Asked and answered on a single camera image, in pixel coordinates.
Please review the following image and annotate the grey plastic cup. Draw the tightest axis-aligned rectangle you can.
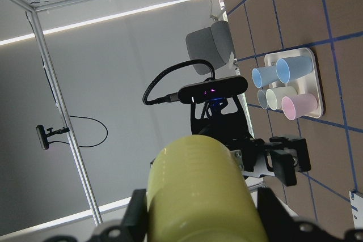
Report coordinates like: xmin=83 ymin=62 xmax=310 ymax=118
xmin=257 ymin=90 xmax=269 ymax=109

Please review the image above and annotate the grey office chair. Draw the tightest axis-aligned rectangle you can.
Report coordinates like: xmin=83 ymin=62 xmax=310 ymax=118
xmin=185 ymin=21 xmax=236 ymax=70

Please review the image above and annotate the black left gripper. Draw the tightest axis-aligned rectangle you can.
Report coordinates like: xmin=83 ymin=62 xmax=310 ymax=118
xmin=150 ymin=96 xmax=297 ymax=186

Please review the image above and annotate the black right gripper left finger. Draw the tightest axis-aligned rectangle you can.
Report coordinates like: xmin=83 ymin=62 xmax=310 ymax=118
xmin=120 ymin=189 xmax=148 ymax=241

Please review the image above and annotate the pink plastic cup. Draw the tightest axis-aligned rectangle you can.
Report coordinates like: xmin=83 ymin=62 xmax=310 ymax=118
xmin=281 ymin=94 xmax=318 ymax=120

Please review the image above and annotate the yellow plastic cup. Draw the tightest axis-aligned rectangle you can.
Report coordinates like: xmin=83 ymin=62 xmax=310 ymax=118
xmin=147 ymin=135 xmax=268 ymax=241

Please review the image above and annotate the aluminium frame post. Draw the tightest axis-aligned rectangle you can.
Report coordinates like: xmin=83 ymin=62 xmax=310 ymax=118
xmin=9 ymin=0 xmax=103 ymax=226

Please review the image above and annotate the cream plastic tray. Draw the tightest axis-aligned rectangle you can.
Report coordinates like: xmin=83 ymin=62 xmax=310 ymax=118
xmin=264 ymin=48 xmax=324 ymax=119

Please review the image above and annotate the black camera on frame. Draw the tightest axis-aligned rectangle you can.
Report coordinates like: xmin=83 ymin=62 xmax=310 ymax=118
xmin=36 ymin=125 xmax=70 ymax=150

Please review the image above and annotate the blue plastic cup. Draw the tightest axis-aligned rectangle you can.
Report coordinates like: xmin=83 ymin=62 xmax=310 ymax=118
xmin=276 ymin=56 xmax=313 ymax=83
xmin=252 ymin=66 xmax=279 ymax=88

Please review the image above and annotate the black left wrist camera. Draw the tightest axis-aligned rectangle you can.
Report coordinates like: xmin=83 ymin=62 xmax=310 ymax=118
xmin=178 ymin=75 xmax=248 ymax=104

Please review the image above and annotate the pale green plastic cup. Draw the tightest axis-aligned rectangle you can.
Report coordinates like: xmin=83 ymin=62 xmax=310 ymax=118
xmin=266 ymin=86 xmax=297 ymax=110

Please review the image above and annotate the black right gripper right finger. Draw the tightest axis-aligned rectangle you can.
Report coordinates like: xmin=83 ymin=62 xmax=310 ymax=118
xmin=257 ymin=188 xmax=296 ymax=241

